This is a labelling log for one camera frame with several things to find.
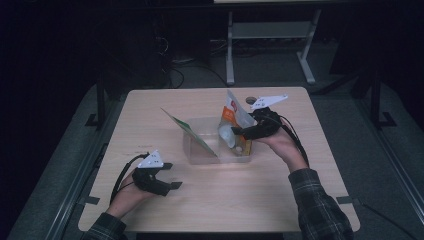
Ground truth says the clear plastic container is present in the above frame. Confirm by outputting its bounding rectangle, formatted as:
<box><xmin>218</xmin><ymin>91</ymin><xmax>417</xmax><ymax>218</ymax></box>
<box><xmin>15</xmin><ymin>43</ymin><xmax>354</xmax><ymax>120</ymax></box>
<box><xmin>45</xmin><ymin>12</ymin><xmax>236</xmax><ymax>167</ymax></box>
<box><xmin>182</xmin><ymin>116</ymin><xmax>254</xmax><ymax>166</ymax></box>

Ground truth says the green and red snack bag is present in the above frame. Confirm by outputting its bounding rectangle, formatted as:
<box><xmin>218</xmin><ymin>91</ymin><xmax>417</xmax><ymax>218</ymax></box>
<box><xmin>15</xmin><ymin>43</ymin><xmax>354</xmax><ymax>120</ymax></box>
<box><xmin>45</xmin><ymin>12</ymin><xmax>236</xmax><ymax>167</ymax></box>
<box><xmin>160</xmin><ymin>107</ymin><xmax>220</xmax><ymax>159</ymax></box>

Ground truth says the black metal stand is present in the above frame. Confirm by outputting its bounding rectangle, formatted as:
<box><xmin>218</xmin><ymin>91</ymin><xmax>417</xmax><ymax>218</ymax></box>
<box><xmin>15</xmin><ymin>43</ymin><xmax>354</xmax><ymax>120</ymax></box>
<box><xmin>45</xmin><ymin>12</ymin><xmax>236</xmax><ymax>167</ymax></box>
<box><xmin>369</xmin><ymin>69</ymin><xmax>398</xmax><ymax>130</ymax></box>
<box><xmin>84</xmin><ymin>83</ymin><xmax>108</xmax><ymax>130</ymax></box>

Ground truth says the person's left hand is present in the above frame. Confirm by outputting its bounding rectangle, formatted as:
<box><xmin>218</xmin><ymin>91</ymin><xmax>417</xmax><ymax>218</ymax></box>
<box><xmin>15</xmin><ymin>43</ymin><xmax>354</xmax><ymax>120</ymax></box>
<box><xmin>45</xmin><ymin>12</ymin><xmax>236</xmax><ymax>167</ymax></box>
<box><xmin>106</xmin><ymin>172</ymin><xmax>158</xmax><ymax>220</ymax></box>

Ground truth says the person's right hand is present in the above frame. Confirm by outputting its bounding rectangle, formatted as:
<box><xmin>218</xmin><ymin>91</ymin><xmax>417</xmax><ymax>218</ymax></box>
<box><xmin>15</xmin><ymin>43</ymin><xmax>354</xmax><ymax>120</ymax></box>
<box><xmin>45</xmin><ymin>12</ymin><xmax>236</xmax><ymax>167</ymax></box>
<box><xmin>257</xmin><ymin>119</ymin><xmax>310</xmax><ymax>174</ymax></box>

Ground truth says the tangle of black floor cables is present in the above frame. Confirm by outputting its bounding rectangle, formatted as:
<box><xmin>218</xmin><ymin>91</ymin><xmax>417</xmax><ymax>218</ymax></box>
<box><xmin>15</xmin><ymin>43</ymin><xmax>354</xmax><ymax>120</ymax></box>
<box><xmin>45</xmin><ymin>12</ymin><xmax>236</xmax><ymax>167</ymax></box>
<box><xmin>156</xmin><ymin>34</ymin><xmax>231</xmax><ymax>90</ymax></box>

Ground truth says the grey metal rail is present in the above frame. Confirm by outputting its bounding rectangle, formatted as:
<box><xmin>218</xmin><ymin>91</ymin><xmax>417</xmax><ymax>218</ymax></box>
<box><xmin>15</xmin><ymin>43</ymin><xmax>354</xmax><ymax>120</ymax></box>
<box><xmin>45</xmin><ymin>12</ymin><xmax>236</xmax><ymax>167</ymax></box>
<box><xmin>43</xmin><ymin>143</ymin><xmax>109</xmax><ymax>240</ymax></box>
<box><xmin>353</xmin><ymin>96</ymin><xmax>424</xmax><ymax>218</ymax></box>

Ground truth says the white metal stand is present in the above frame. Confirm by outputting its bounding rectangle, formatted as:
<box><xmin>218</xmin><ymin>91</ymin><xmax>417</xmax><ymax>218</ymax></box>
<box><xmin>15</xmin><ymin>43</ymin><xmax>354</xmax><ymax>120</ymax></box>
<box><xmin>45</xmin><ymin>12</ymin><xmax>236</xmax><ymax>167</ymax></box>
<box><xmin>213</xmin><ymin>0</ymin><xmax>351</xmax><ymax>86</ymax></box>

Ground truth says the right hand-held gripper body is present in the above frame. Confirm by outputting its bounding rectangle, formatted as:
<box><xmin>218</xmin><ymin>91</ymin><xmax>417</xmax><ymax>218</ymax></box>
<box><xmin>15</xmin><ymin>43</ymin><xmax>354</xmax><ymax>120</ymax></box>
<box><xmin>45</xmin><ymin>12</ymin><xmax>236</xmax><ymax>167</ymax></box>
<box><xmin>248</xmin><ymin>94</ymin><xmax>289</xmax><ymax>140</ymax></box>

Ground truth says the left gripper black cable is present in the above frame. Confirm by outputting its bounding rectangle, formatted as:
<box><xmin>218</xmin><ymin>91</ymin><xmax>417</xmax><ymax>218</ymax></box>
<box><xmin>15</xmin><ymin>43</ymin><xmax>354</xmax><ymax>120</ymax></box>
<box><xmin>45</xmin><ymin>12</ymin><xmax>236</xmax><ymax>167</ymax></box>
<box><xmin>109</xmin><ymin>152</ymin><xmax>151</xmax><ymax>205</ymax></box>

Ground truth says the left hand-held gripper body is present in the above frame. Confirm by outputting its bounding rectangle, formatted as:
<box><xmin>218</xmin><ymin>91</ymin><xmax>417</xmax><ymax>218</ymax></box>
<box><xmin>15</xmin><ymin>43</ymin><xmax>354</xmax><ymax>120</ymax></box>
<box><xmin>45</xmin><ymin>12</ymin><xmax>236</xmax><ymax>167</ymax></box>
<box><xmin>132</xmin><ymin>149</ymin><xmax>172</xmax><ymax>197</ymax></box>

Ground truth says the orange and white food packet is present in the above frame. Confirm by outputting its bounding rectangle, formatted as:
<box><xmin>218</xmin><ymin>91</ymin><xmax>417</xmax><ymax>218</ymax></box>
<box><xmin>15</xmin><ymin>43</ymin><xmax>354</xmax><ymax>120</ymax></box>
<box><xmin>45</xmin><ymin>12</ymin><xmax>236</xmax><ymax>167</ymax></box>
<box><xmin>217</xmin><ymin>89</ymin><xmax>256</xmax><ymax>156</ymax></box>

